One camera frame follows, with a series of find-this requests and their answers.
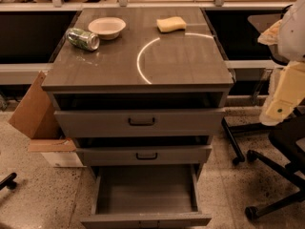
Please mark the grey middle drawer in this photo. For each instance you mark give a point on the grey middle drawer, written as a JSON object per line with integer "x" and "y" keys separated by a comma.
{"x": 153, "y": 150}

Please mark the white bowl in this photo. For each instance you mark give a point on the white bowl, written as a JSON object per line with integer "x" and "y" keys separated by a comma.
{"x": 107, "y": 28}

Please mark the yellow sponge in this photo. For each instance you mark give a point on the yellow sponge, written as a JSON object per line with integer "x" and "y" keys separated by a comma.
{"x": 171, "y": 24}

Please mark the black side table stand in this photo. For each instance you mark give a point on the black side table stand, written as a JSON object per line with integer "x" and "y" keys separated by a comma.
{"x": 252, "y": 78}

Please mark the green soda can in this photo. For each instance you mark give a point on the green soda can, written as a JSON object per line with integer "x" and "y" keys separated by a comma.
{"x": 84, "y": 40}

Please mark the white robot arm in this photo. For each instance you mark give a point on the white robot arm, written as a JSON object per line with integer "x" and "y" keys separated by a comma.
{"x": 297, "y": 13}

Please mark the grey drawer cabinet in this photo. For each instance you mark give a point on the grey drawer cabinet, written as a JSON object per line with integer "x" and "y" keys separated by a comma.
{"x": 144, "y": 60}

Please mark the grey top drawer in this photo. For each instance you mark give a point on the grey top drawer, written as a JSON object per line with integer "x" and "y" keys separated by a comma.
{"x": 134, "y": 115}

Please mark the brown cardboard box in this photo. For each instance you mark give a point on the brown cardboard box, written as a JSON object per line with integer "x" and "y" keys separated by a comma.
{"x": 34, "y": 118}

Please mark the black chair caster left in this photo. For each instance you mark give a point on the black chair caster left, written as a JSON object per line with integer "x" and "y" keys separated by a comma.
{"x": 9, "y": 182}

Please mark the grey bottom drawer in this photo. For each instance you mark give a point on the grey bottom drawer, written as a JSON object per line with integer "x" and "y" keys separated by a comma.
{"x": 146, "y": 197}

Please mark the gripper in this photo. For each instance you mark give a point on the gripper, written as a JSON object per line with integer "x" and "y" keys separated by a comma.
{"x": 293, "y": 37}

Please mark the grey drawer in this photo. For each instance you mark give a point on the grey drawer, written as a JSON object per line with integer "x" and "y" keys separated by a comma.
{"x": 153, "y": 150}
{"x": 146, "y": 197}
{"x": 134, "y": 115}

